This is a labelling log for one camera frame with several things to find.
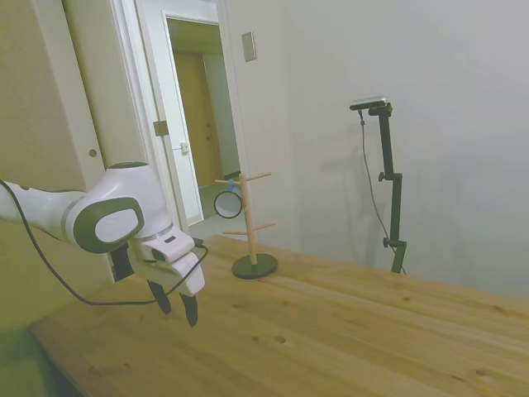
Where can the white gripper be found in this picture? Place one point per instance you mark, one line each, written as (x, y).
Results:
(182, 277)

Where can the blue enamel mug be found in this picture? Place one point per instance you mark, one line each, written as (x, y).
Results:
(227, 204)

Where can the wooden mug tree stand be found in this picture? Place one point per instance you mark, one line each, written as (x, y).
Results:
(249, 231)

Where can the brass door hinge plate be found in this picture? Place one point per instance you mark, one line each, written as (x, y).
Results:
(160, 128)

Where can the brown wooden door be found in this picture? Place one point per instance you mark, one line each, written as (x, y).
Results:
(194, 124)

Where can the white open door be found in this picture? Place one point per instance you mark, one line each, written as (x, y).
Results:
(165, 82)

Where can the black box on wall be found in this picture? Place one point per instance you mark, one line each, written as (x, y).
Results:
(120, 264)

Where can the black jointed camera stand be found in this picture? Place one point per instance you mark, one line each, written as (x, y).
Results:
(394, 207)

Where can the grey wall switch plate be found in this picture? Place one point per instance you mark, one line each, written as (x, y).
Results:
(249, 46)

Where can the grey camera on stand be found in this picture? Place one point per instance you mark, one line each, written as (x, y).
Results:
(369, 102)

